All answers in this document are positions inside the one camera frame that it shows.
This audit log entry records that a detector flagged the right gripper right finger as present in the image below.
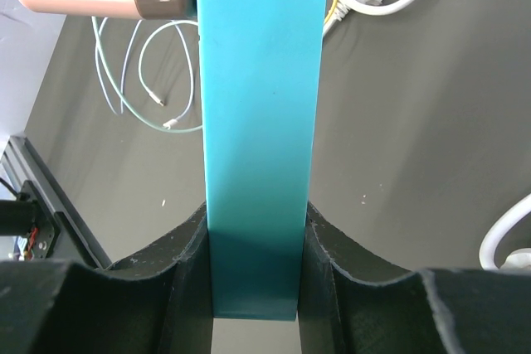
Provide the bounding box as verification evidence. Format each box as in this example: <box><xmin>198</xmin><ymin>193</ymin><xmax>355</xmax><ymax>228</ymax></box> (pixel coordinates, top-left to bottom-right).
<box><xmin>298</xmin><ymin>206</ymin><xmax>530</xmax><ymax>353</ymax></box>

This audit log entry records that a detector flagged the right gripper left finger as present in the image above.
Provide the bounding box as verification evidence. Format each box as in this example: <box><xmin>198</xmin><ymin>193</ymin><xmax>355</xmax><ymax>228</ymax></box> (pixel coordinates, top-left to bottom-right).
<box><xmin>1</xmin><ymin>207</ymin><xmax>213</xmax><ymax>353</ymax></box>

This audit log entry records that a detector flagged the mint usb cable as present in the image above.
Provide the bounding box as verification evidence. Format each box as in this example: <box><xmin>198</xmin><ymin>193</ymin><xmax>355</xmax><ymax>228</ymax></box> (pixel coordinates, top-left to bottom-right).
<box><xmin>91</xmin><ymin>16</ymin><xmax>205</xmax><ymax>134</ymax></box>

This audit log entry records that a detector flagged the teal power strip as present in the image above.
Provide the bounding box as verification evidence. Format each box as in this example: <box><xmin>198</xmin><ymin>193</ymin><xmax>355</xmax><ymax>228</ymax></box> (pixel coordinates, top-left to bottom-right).
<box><xmin>197</xmin><ymin>0</ymin><xmax>326</xmax><ymax>321</ymax></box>

